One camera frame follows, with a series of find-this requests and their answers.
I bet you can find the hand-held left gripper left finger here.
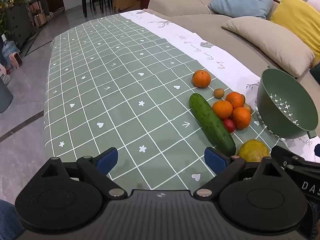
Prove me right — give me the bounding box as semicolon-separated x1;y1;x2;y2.
31;147;127;198

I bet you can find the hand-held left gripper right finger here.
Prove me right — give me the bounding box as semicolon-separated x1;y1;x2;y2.
193;147;298;198

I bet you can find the yellow-green round fruit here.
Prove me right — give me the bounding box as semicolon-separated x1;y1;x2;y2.
237;139;271;163

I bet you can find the red cherry tomato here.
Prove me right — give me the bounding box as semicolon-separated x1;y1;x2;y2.
223;119;236;133

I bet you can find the green cucumber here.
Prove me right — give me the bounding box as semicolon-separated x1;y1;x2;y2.
189;93;237;156

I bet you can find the orange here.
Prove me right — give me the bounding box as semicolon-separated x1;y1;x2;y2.
192;69;212;89
231;107;252;131
225;91;246;109
212;100;234;120

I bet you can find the green colander bowl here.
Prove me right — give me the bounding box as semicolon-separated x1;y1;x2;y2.
256;66;318;140

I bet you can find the clear plastic drip basin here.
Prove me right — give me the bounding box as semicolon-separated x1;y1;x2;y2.
255;106;285;139

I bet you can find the person's right jeans leg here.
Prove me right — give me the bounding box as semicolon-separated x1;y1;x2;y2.
308;201;320;240

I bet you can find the person's jeans leg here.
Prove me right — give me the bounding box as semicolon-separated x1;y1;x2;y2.
0;199;24;240
308;201;320;240

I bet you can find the dark green tote bag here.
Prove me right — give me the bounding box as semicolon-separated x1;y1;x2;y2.
310;62;320;81

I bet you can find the green checked tablecloth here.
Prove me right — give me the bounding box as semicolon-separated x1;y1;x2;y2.
44;9;320;190

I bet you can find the beige pillow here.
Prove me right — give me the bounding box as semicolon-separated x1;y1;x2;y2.
221;16;315;78

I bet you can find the person's left jeans leg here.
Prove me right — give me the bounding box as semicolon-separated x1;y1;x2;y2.
0;199;24;240

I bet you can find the grey trash bin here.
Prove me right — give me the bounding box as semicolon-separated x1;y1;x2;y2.
0;79;13;113

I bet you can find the yellow pillow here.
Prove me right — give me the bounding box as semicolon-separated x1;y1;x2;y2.
270;0;320;64

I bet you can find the white box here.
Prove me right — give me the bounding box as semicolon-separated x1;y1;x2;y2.
0;63;12;85

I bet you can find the pink heater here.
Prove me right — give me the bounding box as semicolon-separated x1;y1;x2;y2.
9;52;23;68

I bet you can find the beige sofa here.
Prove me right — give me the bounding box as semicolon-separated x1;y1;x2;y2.
147;0;320;90

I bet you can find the blue water bottle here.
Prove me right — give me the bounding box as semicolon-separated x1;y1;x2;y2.
1;41;21;66

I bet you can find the light blue pillow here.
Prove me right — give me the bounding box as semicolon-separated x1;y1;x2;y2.
208;0;275;19

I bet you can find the cardboard box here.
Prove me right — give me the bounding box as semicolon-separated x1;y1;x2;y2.
113;0;141;13

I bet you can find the dark green cabinet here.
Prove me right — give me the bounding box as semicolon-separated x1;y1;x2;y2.
4;4;33;48

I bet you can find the pink storage rack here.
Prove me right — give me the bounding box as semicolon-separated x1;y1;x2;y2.
28;0;47;28

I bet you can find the green houseplant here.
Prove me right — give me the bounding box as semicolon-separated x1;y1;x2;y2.
0;0;27;38

